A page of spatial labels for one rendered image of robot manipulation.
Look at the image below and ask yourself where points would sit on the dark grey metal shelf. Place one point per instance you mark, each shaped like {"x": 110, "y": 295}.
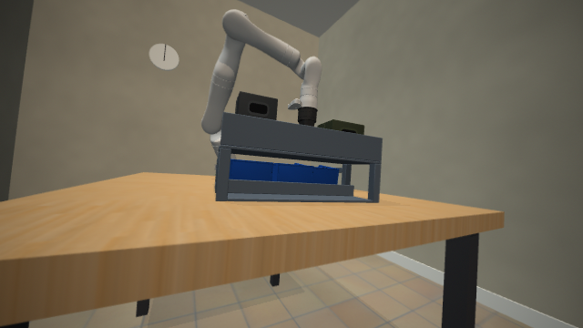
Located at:
{"x": 246, "y": 135}

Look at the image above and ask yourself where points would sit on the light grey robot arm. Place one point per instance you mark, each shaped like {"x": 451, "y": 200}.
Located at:
{"x": 238, "y": 26}

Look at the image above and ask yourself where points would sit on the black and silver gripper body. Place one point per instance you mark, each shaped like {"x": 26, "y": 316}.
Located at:
{"x": 307, "y": 109}

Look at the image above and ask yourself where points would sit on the blue open-front bin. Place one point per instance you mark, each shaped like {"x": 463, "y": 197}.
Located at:
{"x": 292, "y": 173}
{"x": 325, "y": 175}
{"x": 251, "y": 170}

